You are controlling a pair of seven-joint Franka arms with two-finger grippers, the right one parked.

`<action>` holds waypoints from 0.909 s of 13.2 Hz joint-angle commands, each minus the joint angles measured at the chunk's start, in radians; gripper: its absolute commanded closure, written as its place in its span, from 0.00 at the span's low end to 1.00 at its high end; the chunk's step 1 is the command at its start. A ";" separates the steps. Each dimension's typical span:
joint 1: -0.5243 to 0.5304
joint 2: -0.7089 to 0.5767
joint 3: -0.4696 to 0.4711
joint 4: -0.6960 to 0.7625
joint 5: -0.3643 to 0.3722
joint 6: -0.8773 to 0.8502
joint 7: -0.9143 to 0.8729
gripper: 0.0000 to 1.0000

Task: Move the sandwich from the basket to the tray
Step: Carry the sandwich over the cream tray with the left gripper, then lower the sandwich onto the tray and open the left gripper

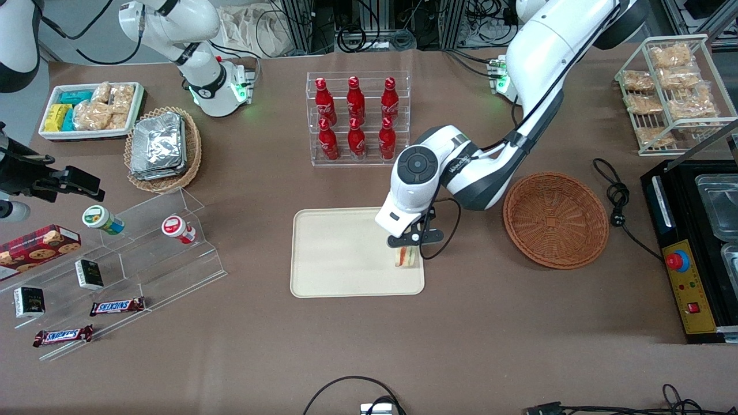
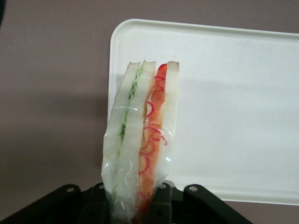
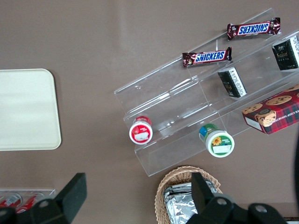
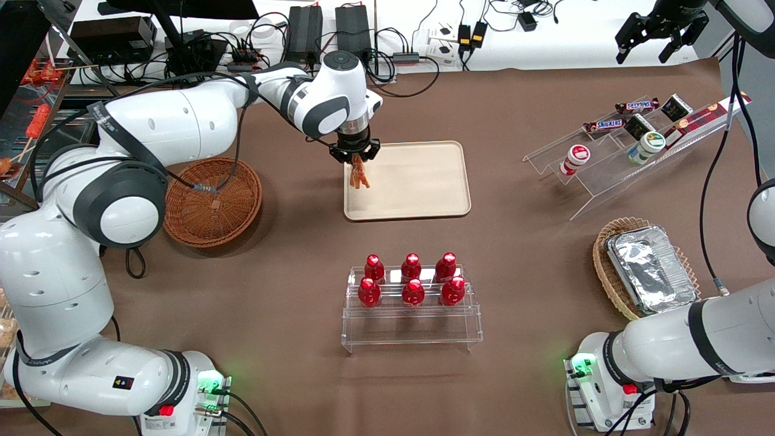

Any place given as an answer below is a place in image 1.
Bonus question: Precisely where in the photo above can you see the stack of silver foil packs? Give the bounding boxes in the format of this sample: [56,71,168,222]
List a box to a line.
[130,112,187,181]

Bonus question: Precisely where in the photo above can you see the oval light wicker basket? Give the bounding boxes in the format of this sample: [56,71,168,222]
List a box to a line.
[124,106,202,194]

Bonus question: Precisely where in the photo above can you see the steel container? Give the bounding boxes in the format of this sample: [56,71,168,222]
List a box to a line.
[694,173,738,241]
[720,242,738,284]

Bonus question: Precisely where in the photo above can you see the beige plastic tray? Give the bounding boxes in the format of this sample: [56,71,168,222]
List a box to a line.
[289,206,426,299]

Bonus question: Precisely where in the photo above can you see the yellow snack pack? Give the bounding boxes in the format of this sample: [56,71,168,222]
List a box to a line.
[44,104,70,133]

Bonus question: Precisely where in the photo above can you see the clear acrylic bottle rack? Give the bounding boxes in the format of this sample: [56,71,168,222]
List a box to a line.
[306,71,411,168]

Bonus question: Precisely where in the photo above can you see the brown chocolate bar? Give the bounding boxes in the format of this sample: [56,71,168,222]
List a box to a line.
[89,297,146,317]
[32,325,94,348]

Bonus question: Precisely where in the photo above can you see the black looped cable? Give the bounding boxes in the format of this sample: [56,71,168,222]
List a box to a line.
[302,375,406,415]

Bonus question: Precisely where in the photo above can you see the black machine with yellow panel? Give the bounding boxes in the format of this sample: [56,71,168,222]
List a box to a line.
[640,118,738,345]

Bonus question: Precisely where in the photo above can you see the red cookie box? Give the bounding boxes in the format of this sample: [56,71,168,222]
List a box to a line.
[0,224,82,282]

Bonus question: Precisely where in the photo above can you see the round brown wicker basket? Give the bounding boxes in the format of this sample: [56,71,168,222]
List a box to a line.
[503,172,610,270]

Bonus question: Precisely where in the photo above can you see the clear acrylic stepped shelf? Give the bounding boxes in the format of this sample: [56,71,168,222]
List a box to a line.
[0,186,228,363]

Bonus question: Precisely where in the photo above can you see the cup with red lid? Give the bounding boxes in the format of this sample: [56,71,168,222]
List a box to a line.
[161,214,197,245]

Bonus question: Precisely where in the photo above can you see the white wire rack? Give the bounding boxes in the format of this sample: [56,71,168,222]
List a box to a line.
[613,35,738,157]

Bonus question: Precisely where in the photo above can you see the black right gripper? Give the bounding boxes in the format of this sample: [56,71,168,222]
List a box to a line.
[0,122,106,203]

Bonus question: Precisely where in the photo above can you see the cup with green lid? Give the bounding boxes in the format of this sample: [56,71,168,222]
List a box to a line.
[82,205,125,236]

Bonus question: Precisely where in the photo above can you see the red cola bottle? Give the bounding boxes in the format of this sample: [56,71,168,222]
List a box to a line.
[318,118,340,161]
[315,78,337,125]
[348,117,367,160]
[378,117,398,161]
[381,77,400,121]
[347,76,366,122]

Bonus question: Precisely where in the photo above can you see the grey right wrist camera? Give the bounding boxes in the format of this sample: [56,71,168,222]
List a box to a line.
[0,199,31,224]

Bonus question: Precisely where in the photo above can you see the small black box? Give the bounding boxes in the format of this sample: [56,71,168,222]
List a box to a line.
[75,259,105,291]
[13,286,46,319]

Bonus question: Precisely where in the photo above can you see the black cable with connector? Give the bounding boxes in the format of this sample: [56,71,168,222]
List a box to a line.
[524,383,738,415]

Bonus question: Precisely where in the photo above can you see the black power cable with plug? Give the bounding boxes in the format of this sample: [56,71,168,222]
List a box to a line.
[592,158,665,263]

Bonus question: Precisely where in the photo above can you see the white rectangular snack tray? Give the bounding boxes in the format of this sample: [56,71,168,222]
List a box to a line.
[38,81,145,142]

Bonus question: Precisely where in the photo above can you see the white cloth bag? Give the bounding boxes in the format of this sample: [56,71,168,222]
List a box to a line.
[218,5,292,58]

